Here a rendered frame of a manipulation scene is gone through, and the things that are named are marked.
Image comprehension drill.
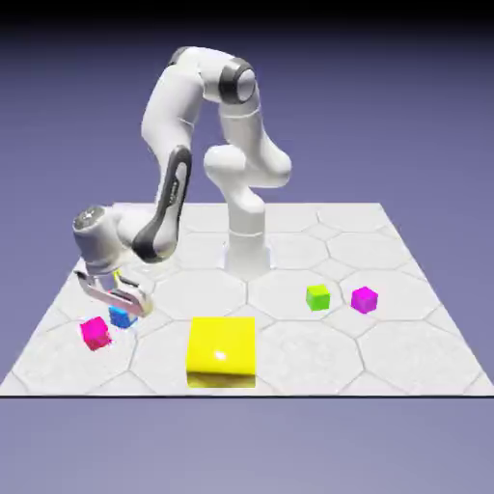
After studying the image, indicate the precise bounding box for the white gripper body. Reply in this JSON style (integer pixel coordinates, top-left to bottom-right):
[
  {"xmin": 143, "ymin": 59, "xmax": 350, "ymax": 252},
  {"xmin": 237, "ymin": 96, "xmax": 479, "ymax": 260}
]
[{"xmin": 73, "ymin": 269, "xmax": 154, "ymax": 318}]

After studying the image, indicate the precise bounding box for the small purple cube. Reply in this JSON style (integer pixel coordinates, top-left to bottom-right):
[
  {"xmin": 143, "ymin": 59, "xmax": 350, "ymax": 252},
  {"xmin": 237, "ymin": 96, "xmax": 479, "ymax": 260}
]
[{"xmin": 350, "ymin": 286, "xmax": 379, "ymax": 315}]

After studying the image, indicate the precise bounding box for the small pink cube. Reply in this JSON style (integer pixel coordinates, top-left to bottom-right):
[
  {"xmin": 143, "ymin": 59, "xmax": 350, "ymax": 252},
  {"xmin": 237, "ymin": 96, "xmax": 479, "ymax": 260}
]
[{"xmin": 79, "ymin": 316, "xmax": 113, "ymax": 351}]

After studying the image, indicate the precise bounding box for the large yellow box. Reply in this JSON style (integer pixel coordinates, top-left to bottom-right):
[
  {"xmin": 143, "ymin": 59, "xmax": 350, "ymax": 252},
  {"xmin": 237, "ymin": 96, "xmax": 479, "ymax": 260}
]
[{"xmin": 185, "ymin": 316, "xmax": 258, "ymax": 389}]

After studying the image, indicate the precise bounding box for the small blue cube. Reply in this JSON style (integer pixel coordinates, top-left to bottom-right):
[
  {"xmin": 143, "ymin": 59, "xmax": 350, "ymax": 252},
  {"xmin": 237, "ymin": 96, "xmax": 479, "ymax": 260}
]
[{"xmin": 108, "ymin": 306, "xmax": 139, "ymax": 330}]

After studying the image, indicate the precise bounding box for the small green cube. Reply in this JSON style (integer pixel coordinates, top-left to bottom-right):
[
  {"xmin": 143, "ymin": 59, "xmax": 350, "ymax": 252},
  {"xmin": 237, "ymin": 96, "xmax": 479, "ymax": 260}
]
[{"xmin": 305, "ymin": 284, "xmax": 332, "ymax": 313}]

